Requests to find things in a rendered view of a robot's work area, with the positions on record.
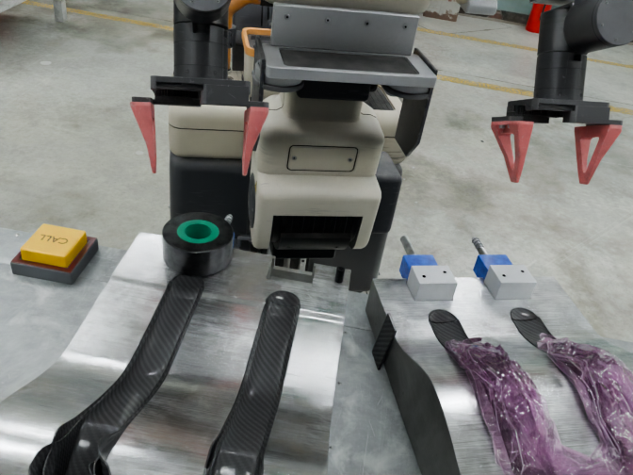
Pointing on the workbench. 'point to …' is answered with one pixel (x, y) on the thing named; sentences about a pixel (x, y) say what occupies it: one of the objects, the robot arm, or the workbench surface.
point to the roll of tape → (197, 243)
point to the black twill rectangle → (383, 341)
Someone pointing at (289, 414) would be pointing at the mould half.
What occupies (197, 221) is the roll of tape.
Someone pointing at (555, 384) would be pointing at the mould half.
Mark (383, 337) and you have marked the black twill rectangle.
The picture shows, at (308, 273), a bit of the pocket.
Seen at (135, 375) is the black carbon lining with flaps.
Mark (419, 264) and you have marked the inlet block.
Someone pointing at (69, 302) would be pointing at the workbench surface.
